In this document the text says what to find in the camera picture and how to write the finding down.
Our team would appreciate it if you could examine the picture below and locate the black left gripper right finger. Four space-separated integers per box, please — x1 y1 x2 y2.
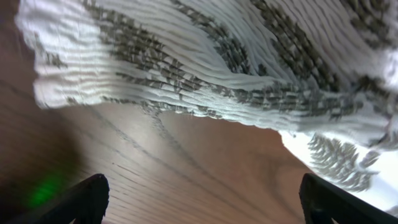
299 173 397 224

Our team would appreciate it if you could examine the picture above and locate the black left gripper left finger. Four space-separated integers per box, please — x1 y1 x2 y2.
7 174 109 224

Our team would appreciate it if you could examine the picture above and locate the white fern print dress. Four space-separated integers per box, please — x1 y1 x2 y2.
15 0 397 216

